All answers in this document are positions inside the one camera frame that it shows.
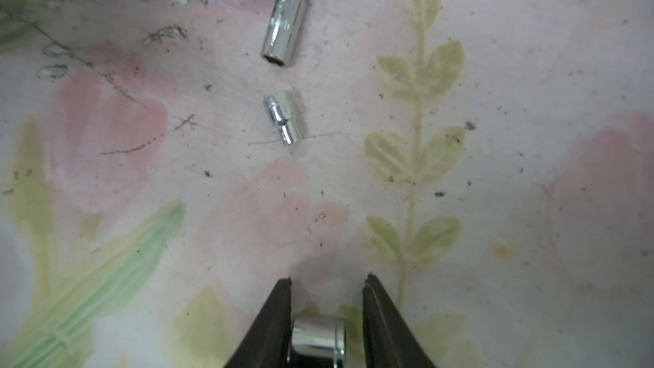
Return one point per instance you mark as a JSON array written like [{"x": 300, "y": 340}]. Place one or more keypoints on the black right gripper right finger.
[{"x": 388, "y": 341}]

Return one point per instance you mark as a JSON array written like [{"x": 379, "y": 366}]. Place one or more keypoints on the small chrome socket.
[{"x": 282, "y": 112}]

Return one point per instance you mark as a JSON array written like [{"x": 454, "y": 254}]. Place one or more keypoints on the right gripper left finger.
[{"x": 266, "y": 343}]

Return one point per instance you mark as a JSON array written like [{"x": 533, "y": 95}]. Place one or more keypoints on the medium chrome socket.
[{"x": 283, "y": 31}]

